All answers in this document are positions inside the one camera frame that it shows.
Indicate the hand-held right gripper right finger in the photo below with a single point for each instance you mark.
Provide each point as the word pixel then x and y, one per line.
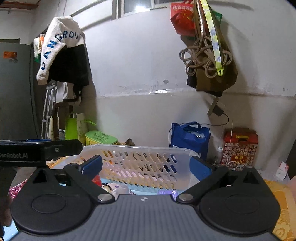
pixel 200 168

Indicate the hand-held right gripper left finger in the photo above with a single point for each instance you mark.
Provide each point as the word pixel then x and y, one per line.
pixel 91 165

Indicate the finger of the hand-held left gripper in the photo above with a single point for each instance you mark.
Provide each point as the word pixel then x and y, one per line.
pixel 39 140
pixel 64 148

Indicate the clear plastic basket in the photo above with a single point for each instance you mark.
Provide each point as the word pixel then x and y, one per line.
pixel 138 162

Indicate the clear water bottle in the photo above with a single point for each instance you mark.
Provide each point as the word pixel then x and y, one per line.
pixel 61 134

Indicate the red clear-wrapped packet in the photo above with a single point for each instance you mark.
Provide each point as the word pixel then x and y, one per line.
pixel 96 179

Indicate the green shopping bag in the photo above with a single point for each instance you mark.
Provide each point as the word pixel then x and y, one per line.
pixel 71 129

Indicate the small clear bottle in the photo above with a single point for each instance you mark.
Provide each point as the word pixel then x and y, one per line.
pixel 220 155

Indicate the white paper bag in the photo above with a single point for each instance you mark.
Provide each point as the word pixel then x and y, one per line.
pixel 82 127

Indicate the blue tote bag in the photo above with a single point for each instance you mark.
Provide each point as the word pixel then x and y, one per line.
pixel 185 143

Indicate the green lidded box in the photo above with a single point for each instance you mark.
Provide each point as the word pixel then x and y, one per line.
pixel 100 138

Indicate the white cigarette box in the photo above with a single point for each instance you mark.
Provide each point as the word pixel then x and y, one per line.
pixel 115 186

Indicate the pink floral cloth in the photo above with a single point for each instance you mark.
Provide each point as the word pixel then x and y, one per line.
pixel 18 188

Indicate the metal crutches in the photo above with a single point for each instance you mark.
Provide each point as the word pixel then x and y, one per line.
pixel 47 104

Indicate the brown wooden chair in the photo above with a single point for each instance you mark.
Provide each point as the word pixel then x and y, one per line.
pixel 61 109

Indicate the purple box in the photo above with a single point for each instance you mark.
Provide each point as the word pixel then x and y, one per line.
pixel 165 192

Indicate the red gift box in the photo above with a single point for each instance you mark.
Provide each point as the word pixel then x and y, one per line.
pixel 240 148

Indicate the grey metal cabinet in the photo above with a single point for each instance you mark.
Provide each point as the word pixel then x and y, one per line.
pixel 16 92

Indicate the white hanging cloth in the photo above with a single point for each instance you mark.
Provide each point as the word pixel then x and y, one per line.
pixel 63 90

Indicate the black power adapter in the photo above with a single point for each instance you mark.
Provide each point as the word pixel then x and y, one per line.
pixel 218 111

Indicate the small white box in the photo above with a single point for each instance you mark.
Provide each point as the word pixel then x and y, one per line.
pixel 282 171

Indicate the colourful plastic bag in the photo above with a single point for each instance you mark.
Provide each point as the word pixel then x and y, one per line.
pixel 37 51

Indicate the yellow patterned blanket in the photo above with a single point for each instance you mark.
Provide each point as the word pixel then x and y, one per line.
pixel 284 204

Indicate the dark wooden furniture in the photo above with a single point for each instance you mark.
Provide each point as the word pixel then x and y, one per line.
pixel 291 160

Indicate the brown hanging bag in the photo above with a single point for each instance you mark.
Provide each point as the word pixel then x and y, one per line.
pixel 222 76

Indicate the white cloth with blue letters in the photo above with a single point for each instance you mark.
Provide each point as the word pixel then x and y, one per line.
pixel 55 39

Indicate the red plastic bag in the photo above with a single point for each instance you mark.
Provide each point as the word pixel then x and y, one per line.
pixel 182 18

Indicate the wall socket block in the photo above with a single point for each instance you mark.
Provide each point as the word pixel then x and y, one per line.
pixel 211 105

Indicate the window frame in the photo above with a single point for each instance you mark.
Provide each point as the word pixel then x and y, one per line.
pixel 138 7

